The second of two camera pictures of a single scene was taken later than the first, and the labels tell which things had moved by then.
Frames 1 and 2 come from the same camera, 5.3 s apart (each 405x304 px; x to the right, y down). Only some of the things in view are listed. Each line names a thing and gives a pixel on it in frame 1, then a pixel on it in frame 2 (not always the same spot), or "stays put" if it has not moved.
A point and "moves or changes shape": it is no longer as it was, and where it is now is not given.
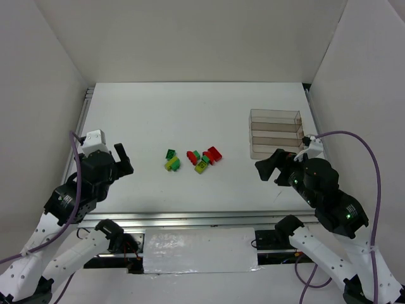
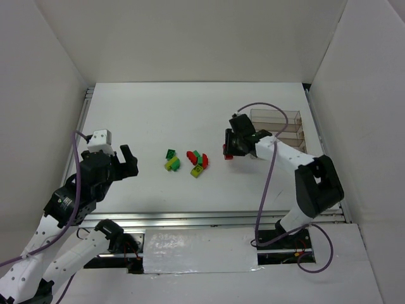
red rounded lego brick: [192, 157] stays put
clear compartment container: [271, 130] stays put
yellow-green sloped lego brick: [200, 166] moves or changes shape
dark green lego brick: [170, 153] stays put
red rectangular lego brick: [213, 154] -> [227, 157]
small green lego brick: [197, 154] stays put
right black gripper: [283, 168] -> [231, 143]
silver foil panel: [200, 250] stays put
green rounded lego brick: [176, 165] stays put
